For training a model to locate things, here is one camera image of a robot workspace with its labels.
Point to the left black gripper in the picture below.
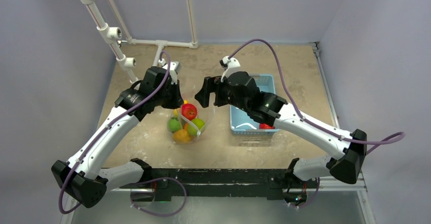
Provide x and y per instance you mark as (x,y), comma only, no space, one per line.
(178,100)

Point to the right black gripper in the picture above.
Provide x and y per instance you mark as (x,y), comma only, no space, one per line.
(218,92)

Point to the red apple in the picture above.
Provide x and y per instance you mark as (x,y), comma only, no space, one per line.
(189,111)

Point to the clear zip top bag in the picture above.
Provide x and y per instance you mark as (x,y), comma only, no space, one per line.
(190,122)

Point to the green pear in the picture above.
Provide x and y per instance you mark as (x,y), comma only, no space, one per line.
(195,126)

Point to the orange mango fruit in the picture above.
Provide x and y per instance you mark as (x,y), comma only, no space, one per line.
(181,137)

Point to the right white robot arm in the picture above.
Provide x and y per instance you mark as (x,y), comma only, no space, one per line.
(345,151)

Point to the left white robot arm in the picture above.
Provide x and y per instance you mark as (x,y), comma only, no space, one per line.
(83,176)

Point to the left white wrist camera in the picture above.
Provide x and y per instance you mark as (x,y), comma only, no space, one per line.
(173,67)

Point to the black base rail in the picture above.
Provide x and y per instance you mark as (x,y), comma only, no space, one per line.
(272,184)

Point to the white pipe frame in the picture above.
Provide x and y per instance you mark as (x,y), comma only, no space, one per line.
(113,36)

